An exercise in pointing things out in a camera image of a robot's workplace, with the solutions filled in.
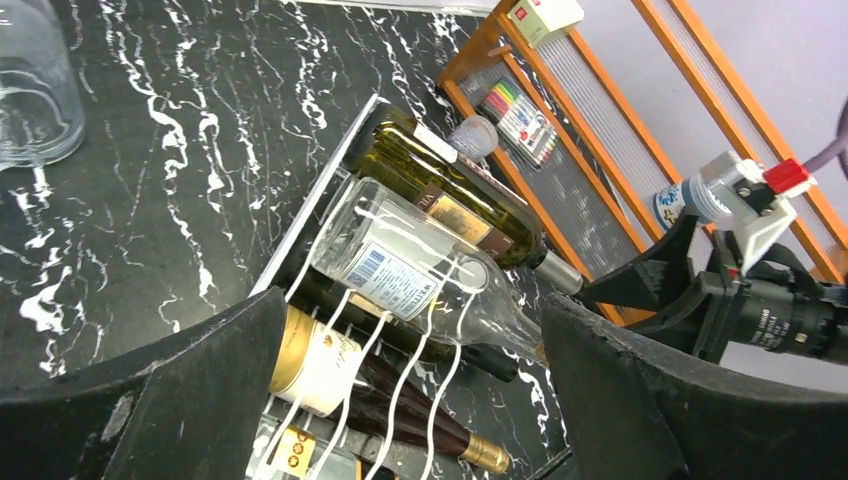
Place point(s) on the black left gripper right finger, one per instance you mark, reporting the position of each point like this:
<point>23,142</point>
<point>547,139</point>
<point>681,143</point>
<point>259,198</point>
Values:
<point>637,409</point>

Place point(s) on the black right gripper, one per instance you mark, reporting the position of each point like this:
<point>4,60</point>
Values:
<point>690,311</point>

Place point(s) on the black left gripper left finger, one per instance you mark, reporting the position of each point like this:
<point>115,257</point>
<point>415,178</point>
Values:
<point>184,407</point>

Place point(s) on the clear round glass bottle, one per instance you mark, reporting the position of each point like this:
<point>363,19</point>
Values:
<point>42,116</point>

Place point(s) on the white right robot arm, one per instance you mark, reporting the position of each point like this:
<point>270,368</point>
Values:
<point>777,305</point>

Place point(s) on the clear bottom glass bottle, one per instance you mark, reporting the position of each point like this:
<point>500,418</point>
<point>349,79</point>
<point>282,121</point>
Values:
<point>295,454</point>

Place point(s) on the dark gold-capped wine bottle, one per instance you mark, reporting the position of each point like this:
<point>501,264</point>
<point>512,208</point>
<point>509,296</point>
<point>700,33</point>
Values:
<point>322,367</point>

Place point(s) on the dark black-capped wine bottle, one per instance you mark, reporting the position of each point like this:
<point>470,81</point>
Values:
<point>318,291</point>

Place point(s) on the clear labelled wine bottle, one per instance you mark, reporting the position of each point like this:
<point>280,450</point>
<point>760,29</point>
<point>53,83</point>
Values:
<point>402,260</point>

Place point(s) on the green wine bottle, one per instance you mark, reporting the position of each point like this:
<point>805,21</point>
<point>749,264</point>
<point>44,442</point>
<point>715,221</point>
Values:
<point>406,156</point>

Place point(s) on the orange wooden shelf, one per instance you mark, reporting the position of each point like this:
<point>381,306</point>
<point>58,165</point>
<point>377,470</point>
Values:
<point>678,103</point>

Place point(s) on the coloured marker pen pack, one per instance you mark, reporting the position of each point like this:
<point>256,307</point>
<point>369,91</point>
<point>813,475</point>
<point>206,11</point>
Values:
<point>519,122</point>

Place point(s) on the small clear plastic cup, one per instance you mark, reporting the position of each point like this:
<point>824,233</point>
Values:
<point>475,137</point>

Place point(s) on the small white box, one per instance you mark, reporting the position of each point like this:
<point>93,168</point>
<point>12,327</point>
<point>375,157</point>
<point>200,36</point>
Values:
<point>541,21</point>

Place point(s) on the white wire wine rack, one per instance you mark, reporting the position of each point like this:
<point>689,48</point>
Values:
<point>491,388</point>

